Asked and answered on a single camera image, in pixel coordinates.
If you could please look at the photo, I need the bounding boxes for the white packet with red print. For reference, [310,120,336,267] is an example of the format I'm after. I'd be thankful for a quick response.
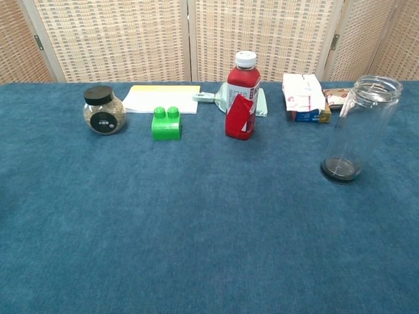
[282,73,327,113]

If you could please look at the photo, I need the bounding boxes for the red drink bottle white cap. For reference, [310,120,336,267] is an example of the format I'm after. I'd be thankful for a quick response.
[225,50,262,141]

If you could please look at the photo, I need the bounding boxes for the tall clear glass jar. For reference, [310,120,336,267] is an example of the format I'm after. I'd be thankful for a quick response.
[319,75,404,184]

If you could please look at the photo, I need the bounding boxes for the mint green dustpan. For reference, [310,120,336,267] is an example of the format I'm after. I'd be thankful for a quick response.
[192,81,269,118]

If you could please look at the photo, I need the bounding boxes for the glass jar with black lid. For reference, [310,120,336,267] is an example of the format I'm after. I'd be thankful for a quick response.
[82,85,127,135]

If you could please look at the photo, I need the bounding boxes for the blue table cloth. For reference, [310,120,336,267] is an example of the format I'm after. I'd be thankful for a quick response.
[0,80,419,314]

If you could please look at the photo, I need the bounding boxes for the white yellow notepad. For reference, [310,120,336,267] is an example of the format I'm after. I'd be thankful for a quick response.
[122,85,202,116]

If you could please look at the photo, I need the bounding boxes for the woven folding screen panel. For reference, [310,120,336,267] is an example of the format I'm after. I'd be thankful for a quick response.
[368,0,419,81]
[188,0,346,82]
[0,0,57,84]
[19,0,194,83]
[322,0,402,82]

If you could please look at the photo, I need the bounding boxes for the blue yellow cardboard box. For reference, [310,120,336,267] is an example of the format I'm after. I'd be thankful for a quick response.
[287,103,333,124]

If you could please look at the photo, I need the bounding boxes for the brown packet with red pattern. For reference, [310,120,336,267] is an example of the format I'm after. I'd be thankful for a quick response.
[322,88,350,109]

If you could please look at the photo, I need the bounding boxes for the green toy building block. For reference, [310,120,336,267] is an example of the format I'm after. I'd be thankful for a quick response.
[151,106,183,142]

